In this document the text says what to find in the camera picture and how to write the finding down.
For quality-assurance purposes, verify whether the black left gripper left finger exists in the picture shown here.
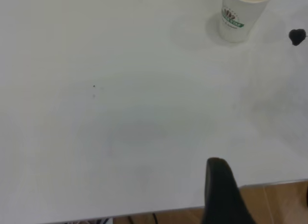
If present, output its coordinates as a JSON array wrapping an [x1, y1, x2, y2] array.
[[201, 157, 256, 224]]

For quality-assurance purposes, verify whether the white paper coffee cup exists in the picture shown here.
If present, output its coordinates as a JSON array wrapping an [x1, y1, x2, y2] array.
[[218, 0, 275, 43]]

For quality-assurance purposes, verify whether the dark coffee spill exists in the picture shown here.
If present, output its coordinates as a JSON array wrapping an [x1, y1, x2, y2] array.
[[288, 28, 307, 47]]

